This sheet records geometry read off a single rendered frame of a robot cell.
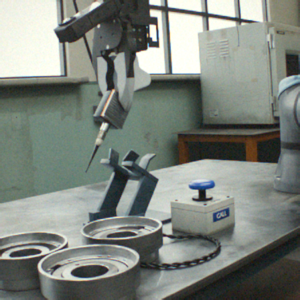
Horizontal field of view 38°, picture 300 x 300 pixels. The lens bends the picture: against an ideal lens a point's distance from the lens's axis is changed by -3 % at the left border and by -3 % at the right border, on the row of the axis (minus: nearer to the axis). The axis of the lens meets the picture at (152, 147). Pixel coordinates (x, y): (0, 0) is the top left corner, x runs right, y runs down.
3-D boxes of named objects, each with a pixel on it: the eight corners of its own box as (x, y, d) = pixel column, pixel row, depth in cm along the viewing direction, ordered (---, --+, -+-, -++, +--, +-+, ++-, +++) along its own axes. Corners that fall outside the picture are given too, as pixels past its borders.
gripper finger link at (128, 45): (141, 76, 68) (133, 19, 68) (133, 76, 67) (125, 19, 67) (121, 81, 72) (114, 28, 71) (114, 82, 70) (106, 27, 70)
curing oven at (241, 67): (282, 129, 260) (276, 19, 253) (202, 128, 303) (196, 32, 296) (325, 121, 303) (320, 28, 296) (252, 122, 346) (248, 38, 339)
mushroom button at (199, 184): (205, 216, 66) (203, 183, 65) (184, 212, 69) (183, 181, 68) (221, 210, 69) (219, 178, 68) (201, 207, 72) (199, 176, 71)
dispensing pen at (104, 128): (70, 165, 68) (113, 72, 73) (90, 177, 70) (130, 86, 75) (78, 166, 66) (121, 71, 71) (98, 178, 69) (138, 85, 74)
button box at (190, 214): (207, 236, 64) (206, 203, 64) (171, 229, 69) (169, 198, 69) (240, 223, 70) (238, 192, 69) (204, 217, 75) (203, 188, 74)
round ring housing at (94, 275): (157, 282, 49) (154, 247, 49) (115, 326, 39) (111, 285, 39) (75, 273, 53) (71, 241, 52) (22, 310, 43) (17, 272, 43)
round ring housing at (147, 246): (131, 277, 51) (128, 243, 50) (67, 262, 57) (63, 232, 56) (179, 250, 59) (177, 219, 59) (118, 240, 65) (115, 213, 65)
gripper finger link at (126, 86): (160, 106, 72) (152, 50, 72) (132, 109, 68) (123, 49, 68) (146, 109, 74) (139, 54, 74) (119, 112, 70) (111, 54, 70)
